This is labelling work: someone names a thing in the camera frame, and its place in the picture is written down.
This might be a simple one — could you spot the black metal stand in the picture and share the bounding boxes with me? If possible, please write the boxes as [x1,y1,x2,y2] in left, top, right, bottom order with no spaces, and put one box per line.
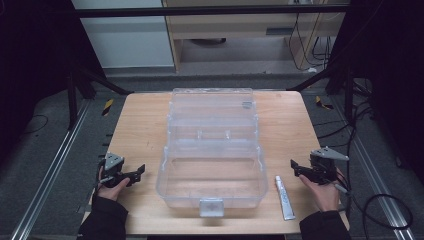
[65,61,135,132]
[285,58,355,125]

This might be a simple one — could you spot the black crossbar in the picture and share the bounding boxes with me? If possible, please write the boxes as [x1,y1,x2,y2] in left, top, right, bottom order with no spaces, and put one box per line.
[70,4,352,19]

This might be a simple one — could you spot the white tube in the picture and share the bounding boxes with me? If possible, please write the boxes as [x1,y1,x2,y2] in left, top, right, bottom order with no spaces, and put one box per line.
[274,175,297,222]

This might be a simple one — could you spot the yellow black striped tape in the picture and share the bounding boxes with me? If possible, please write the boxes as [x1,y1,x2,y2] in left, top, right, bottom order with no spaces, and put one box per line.
[314,95,335,111]
[101,98,115,117]

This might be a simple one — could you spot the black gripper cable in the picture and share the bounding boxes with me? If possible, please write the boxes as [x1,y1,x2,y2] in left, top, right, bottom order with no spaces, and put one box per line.
[334,168,415,240]

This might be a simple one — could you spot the clear plastic storage box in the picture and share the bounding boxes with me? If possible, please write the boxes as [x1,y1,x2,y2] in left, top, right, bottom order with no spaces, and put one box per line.
[155,87,270,219]

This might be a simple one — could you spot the aluminium floor rail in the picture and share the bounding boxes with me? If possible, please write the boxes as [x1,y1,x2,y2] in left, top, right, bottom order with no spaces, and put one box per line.
[331,96,416,240]
[9,99,92,240]

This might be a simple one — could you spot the black floor cables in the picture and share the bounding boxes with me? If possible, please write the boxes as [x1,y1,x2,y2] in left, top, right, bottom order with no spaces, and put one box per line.
[313,78,378,149]

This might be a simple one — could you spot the thin black floor cable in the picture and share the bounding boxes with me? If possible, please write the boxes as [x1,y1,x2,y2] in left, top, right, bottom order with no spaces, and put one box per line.
[19,113,50,137]

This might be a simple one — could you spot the person's right hand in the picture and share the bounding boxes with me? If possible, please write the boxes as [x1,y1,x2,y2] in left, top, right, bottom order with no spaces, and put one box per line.
[298,167,343,213]

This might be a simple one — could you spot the person's left hand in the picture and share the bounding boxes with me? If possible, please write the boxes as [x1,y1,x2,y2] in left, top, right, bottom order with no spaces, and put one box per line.
[96,177,131,202]

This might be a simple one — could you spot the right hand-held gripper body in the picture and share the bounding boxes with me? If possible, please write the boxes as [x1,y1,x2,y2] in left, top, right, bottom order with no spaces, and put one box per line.
[308,146,350,186]

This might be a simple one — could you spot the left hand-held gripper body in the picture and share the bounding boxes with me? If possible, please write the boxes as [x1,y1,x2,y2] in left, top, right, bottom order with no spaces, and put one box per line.
[98,152,127,188]

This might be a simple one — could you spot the white cabinet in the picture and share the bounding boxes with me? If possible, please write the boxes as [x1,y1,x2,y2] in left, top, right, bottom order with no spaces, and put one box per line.
[70,0,176,70]

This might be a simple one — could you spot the black hanging cables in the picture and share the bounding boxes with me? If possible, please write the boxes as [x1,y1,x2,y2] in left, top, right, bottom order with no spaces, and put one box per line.
[287,12,336,73]

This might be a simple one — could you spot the light wooden desk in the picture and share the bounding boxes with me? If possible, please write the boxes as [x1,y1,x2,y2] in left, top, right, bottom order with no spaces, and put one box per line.
[161,0,347,73]

